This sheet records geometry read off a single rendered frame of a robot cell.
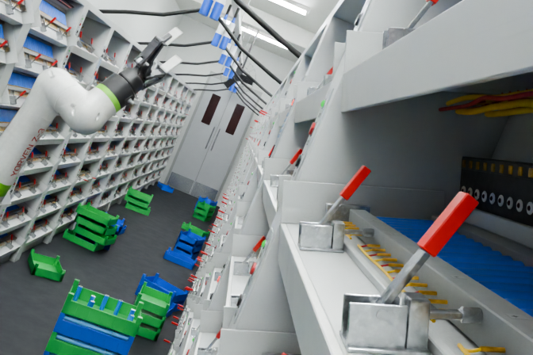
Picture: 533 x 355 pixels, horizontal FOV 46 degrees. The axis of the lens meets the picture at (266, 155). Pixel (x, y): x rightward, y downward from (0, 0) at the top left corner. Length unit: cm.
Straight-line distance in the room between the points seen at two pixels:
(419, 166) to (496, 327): 46
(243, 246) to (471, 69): 117
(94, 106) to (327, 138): 112
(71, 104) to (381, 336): 153
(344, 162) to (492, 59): 46
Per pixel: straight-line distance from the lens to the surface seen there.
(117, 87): 181
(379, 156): 75
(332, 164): 74
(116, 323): 262
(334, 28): 147
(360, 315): 32
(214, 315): 149
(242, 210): 215
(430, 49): 40
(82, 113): 177
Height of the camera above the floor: 138
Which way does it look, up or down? 1 degrees down
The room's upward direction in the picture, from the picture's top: 23 degrees clockwise
